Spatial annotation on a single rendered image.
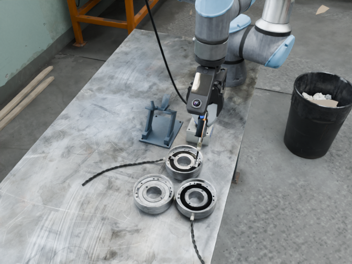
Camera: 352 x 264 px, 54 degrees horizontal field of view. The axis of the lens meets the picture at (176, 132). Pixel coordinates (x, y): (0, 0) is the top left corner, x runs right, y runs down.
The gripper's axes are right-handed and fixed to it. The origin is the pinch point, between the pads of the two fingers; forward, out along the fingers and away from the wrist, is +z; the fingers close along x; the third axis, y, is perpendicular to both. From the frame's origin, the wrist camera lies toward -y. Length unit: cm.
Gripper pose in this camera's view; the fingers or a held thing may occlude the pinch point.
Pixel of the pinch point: (202, 123)
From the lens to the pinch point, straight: 92.6
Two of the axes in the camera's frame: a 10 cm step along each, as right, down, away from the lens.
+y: 3.4, -6.4, 6.8
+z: 0.0, 7.3, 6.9
